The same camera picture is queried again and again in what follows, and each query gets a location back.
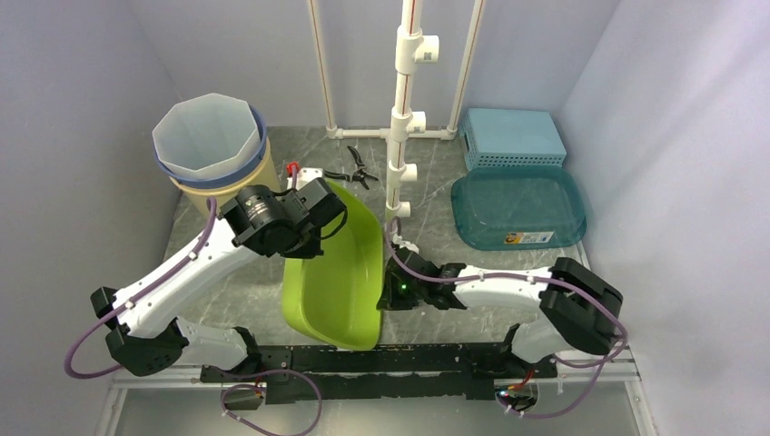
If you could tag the light blue perforated basket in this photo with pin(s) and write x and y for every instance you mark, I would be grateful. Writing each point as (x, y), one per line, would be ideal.
(507, 137)

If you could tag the black handled pliers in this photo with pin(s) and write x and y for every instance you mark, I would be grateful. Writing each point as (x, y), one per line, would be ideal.
(360, 175)

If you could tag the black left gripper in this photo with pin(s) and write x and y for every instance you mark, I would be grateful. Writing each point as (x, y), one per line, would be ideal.
(311, 250)

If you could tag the beige plastic bucket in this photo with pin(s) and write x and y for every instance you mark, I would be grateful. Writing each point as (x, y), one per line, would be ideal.
(264, 174)

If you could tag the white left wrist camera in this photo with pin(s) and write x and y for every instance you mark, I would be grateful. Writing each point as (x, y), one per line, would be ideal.
(298, 177)

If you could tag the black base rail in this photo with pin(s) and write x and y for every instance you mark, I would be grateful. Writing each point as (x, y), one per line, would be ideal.
(471, 370)

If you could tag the lime green plastic tub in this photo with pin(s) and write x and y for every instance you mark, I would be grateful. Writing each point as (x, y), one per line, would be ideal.
(333, 298)

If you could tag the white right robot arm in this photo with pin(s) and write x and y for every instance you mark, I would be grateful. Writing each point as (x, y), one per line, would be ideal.
(574, 308)

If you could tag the white PVC pipe frame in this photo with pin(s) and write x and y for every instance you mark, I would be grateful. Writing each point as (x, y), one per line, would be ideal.
(413, 48)

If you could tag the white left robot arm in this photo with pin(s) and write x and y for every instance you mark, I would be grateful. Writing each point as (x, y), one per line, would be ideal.
(147, 334)

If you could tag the teal translucent plastic tub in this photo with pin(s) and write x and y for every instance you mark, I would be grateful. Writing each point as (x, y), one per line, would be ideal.
(518, 208)

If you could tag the translucent white faceted bin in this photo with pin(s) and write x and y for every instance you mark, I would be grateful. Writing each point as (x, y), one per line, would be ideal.
(204, 135)

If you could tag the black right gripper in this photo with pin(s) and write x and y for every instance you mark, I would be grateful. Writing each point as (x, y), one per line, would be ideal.
(389, 301)

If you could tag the blue bucket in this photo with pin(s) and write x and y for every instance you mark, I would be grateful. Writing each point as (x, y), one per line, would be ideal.
(255, 159)

